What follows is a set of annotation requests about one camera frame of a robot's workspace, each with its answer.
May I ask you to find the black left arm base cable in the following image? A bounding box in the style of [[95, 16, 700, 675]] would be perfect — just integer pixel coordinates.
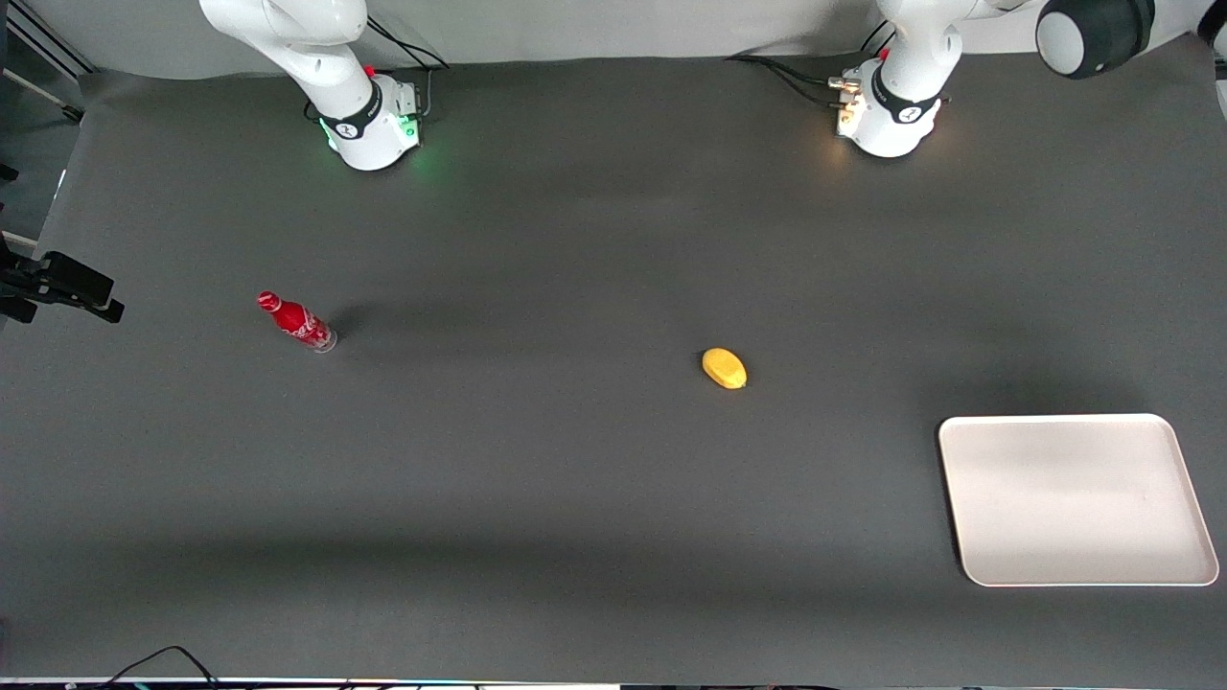
[[726, 27, 897, 108]]

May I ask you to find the yellow lemon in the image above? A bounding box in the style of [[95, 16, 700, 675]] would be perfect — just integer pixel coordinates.
[[702, 348, 749, 390]]

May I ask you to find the white rectangular tray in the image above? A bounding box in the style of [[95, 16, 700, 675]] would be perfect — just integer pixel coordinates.
[[938, 413, 1220, 587]]

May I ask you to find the black right arm base cable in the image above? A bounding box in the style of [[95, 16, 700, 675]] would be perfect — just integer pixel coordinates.
[[366, 16, 450, 118]]

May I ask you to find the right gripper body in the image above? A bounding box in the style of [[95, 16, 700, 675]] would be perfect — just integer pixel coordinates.
[[0, 235, 41, 324]]

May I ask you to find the black cable at table edge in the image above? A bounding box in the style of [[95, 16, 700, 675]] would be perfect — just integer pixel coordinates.
[[96, 645, 223, 690]]

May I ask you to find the red cola bottle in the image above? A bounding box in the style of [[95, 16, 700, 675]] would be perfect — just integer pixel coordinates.
[[257, 291, 338, 354]]

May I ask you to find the aluminium frame profile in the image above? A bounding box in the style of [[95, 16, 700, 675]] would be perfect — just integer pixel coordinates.
[[0, 0, 100, 124]]

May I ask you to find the black arm base cable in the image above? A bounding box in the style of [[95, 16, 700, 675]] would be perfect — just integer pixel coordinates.
[[366, 16, 450, 118], [726, 27, 897, 108]]

